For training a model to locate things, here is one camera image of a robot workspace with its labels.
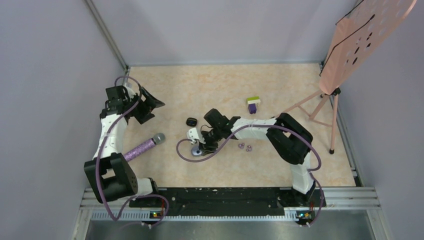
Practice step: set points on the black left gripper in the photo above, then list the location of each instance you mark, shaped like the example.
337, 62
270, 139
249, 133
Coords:
148, 105

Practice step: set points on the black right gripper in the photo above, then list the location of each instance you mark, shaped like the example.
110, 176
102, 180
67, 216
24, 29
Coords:
208, 146

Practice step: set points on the grey purple charging case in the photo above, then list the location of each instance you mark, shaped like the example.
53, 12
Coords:
196, 151

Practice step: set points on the glossy black charging case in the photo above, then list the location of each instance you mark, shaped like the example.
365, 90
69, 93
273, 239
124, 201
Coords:
191, 122

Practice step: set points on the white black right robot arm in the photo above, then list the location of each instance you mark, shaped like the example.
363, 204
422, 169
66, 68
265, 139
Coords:
288, 137

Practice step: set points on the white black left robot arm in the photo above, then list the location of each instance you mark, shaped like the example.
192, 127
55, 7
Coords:
109, 173

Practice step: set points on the purple glitter microphone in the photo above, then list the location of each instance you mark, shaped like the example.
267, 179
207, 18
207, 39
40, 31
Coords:
157, 139

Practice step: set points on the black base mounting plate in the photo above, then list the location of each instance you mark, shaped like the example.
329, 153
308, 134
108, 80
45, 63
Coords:
225, 201

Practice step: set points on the green white purple toy block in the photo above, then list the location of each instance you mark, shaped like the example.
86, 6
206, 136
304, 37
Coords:
252, 103

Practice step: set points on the pink music stand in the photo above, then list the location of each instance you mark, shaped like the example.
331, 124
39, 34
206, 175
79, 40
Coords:
357, 35

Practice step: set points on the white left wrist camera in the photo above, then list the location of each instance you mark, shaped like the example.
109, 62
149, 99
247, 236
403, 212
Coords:
130, 91

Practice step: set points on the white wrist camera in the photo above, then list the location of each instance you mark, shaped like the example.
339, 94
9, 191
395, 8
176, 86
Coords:
130, 91
194, 136

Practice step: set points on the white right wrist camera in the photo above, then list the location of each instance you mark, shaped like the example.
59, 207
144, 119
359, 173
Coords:
194, 136

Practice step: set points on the aluminium frame rail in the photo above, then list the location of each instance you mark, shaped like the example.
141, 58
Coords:
336, 199

